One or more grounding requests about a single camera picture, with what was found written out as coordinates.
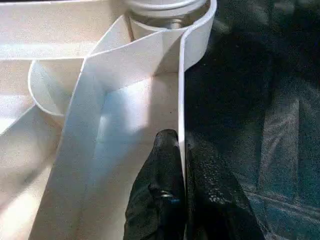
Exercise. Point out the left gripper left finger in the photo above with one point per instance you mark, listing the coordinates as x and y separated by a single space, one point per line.
160 200

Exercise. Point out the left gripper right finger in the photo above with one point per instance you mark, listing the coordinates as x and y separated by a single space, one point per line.
215 210

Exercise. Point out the white plastic table top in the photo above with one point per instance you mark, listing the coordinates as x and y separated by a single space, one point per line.
125 110

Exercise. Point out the white plastic table leg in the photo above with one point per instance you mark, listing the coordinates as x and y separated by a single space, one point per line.
165 7

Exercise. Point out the black work mat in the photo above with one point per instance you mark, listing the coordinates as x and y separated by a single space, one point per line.
260 100

